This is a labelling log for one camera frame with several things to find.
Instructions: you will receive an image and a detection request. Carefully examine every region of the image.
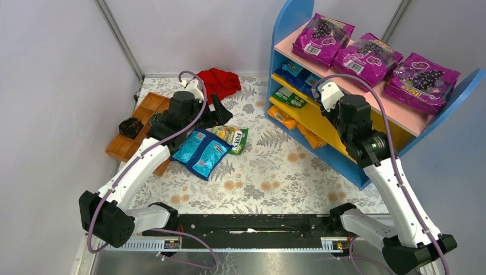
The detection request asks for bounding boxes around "purple grape candy bag left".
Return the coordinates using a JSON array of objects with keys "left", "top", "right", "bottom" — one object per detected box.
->
[{"left": 292, "top": 13, "right": 355, "bottom": 68}]

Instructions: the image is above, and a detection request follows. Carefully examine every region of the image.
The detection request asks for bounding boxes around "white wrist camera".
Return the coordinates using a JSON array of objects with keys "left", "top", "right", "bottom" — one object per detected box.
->
[
  {"left": 179, "top": 78, "right": 205, "bottom": 100},
  {"left": 318, "top": 80, "right": 344, "bottom": 112}
]

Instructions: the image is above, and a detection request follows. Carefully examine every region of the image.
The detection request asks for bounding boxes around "green white Fox's candy bag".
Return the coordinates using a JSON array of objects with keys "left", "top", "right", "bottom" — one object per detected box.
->
[{"left": 211, "top": 125, "right": 249, "bottom": 155}]

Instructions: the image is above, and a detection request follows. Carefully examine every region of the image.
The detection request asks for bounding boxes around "black round object on tray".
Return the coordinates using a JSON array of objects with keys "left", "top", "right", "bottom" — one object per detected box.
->
[{"left": 119, "top": 117, "right": 143, "bottom": 140}]

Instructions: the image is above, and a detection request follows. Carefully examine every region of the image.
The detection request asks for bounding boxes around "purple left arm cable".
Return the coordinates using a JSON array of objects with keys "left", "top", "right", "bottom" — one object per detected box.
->
[{"left": 87, "top": 70, "right": 220, "bottom": 270}]

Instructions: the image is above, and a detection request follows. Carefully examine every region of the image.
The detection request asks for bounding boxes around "purple grape candy bag right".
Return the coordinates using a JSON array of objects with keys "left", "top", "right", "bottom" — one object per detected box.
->
[{"left": 383, "top": 53, "right": 461, "bottom": 115}]

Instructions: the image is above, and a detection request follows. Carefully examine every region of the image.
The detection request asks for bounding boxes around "orange mango candy bag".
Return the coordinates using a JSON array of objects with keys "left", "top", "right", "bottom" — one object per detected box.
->
[
  {"left": 267, "top": 105, "right": 299, "bottom": 130},
  {"left": 297, "top": 123, "right": 327, "bottom": 149}
]

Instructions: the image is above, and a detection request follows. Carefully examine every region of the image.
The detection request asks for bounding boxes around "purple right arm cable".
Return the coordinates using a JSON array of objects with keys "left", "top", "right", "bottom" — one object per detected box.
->
[{"left": 311, "top": 74, "right": 453, "bottom": 275}]

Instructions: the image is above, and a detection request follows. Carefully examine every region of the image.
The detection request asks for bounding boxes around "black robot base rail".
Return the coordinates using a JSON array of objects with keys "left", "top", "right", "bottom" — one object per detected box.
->
[{"left": 166, "top": 214, "right": 355, "bottom": 251}]

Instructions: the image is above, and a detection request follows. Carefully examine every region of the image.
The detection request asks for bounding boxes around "blue yellow pink shelf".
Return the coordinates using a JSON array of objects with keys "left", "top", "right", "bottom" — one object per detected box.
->
[{"left": 268, "top": 1, "right": 485, "bottom": 188}]

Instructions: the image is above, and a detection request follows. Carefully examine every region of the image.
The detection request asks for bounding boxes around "blue candy bag on shelf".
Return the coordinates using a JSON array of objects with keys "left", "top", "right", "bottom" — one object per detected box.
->
[{"left": 274, "top": 60, "right": 320, "bottom": 99}]

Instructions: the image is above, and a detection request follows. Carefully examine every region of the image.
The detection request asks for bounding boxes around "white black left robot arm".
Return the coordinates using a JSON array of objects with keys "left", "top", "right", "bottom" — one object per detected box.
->
[{"left": 79, "top": 91, "right": 233, "bottom": 248}]

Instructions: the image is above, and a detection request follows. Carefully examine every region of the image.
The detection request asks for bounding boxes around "red cloth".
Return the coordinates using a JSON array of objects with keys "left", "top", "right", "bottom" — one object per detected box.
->
[{"left": 197, "top": 68, "right": 241, "bottom": 105}]

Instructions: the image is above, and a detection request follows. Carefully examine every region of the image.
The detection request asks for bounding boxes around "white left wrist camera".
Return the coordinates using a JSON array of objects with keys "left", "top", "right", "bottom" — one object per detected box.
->
[{"left": 179, "top": 78, "right": 205, "bottom": 100}]

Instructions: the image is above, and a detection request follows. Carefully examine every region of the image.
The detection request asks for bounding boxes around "purple grape candy bag middle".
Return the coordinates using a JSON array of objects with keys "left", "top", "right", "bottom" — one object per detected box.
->
[{"left": 332, "top": 33, "right": 403, "bottom": 88}]

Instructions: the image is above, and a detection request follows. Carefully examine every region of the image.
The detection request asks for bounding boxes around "blue candy bag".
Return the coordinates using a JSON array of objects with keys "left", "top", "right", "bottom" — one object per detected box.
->
[
  {"left": 171, "top": 128, "right": 232, "bottom": 181},
  {"left": 274, "top": 60, "right": 320, "bottom": 99}
]

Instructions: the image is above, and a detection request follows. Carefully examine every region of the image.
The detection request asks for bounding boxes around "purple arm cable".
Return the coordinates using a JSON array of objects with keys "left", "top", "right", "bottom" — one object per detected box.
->
[
  {"left": 311, "top": 74, "right": 453, "bottom": 275},
  {"left": 87, "top": 70, "right": 220, "bottom": 270}
]

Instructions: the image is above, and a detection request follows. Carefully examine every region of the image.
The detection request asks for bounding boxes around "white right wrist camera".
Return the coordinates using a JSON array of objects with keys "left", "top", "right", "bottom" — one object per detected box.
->
[{"left": 318, "top": 80, "right": 344, "bottom": 112}]

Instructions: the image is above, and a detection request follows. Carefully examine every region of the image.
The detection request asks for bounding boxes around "orange wooden divided tray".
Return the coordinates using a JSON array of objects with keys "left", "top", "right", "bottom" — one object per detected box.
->
[{"left": 105, "top": 92, "right": 170, "bottom": 162}]

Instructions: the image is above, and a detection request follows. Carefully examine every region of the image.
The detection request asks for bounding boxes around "floral table mat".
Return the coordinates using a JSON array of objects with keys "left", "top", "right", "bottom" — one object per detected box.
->
[{"left": 130, "top": 76, "right": 387, "bottom": 214}]

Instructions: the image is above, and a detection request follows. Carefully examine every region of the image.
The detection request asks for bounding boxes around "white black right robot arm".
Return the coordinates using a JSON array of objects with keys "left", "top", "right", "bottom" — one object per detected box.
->
[{"left": 317, "top": 91, "right": 457, "bottom": 274}]

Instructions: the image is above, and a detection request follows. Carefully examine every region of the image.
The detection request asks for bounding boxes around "purple grape candy bag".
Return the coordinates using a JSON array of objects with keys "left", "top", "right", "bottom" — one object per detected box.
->
[
  {"left": 332, "top": 33, "right": 403, "bottom": 88},
  {"left": 383, "top": 53, "right": 461, "bottom": 115},
  {"left": 292, "top": 13, "right": 355, "bottom": 68}
]

